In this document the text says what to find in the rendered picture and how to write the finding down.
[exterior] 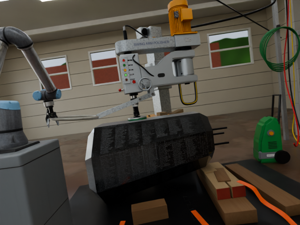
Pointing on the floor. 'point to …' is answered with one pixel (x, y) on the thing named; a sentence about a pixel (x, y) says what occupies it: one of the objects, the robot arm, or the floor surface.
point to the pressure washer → (269, 139)
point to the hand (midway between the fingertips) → (53, 125)
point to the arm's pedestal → (34, 186)
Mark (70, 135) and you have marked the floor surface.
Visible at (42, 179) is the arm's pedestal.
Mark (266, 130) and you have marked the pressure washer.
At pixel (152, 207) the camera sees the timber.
